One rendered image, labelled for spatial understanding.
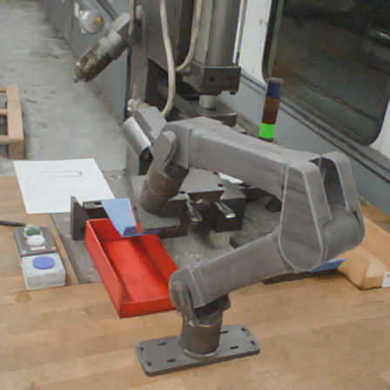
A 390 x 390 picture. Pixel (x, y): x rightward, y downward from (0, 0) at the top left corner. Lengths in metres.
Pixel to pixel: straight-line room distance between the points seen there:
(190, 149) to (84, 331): 0.37
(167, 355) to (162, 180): 0.28
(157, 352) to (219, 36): 0.59
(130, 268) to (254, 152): 0.49
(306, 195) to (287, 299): 0.49
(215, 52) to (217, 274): 0.49
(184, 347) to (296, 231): 0.34
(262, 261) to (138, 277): 0.40
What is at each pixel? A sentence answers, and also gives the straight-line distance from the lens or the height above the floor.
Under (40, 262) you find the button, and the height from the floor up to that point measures 0.94.
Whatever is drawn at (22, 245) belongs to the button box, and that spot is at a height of 0.93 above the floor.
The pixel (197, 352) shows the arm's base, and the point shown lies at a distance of 0.94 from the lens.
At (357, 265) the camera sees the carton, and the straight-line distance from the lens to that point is 1.21.
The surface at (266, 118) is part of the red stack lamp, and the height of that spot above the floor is 1.10.
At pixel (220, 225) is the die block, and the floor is 0.92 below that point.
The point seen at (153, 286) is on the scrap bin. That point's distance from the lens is 1.10.
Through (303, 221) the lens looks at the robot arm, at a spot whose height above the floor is 1.23.
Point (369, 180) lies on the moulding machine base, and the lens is 1.75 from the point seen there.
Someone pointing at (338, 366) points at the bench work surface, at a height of 0.90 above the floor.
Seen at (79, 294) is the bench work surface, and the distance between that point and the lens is 1.08.
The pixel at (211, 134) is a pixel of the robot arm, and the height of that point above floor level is 1.27.
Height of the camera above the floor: 1.53
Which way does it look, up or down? 25 degrees down
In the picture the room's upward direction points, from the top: 7 degrees clockwise
